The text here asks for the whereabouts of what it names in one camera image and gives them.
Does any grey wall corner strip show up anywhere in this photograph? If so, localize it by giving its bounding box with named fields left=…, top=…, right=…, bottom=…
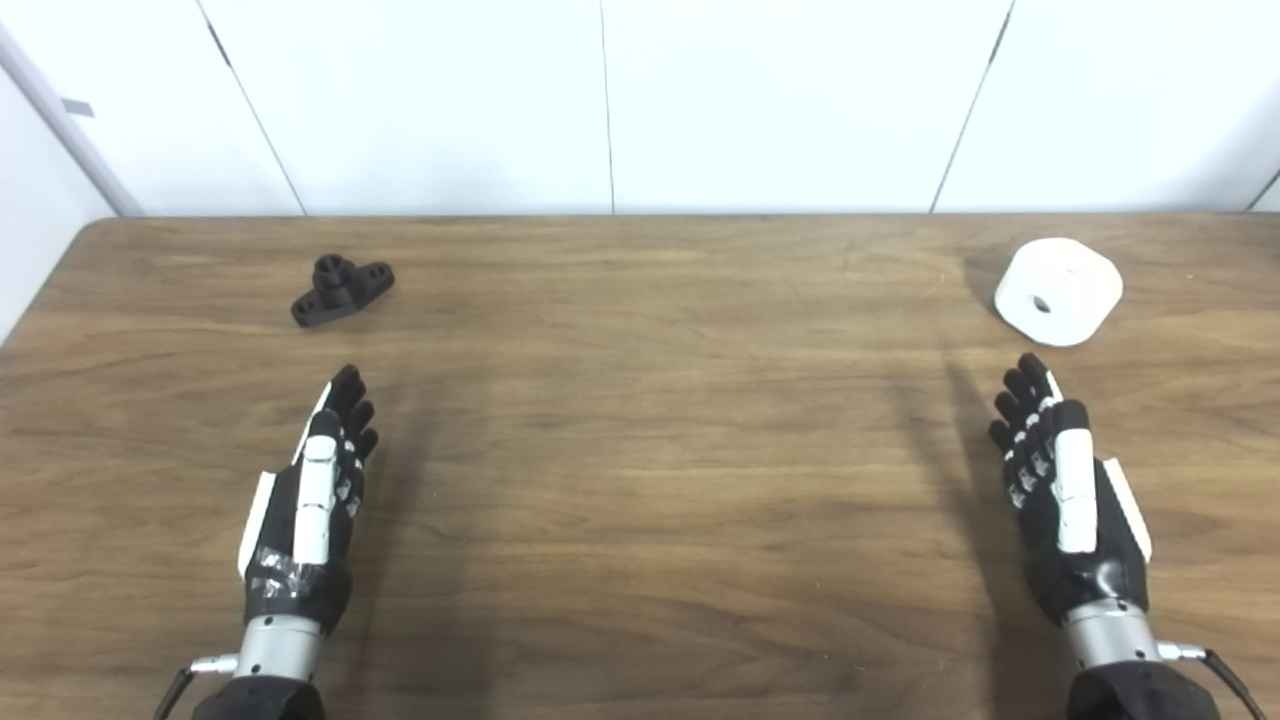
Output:
left=0, top=22, right=147, bottom=218

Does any round white piece with holes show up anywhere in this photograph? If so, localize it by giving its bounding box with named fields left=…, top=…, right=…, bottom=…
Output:
left=994, top=238, right=1124, bottom=348

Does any black flanged holder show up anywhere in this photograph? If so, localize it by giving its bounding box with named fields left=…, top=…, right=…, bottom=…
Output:
left=291, top=254, right=395, bottom=329

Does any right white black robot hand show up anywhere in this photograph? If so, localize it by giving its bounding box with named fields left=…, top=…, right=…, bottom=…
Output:
left=988, top=352, right=1153, bottom=629

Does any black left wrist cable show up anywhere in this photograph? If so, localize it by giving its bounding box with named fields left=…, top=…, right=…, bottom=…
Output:
left=155, top=654, right=241, bottom=720

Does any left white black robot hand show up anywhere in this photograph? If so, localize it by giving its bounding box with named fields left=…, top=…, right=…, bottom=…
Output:
left=237, top=364, right=380, bottom=637

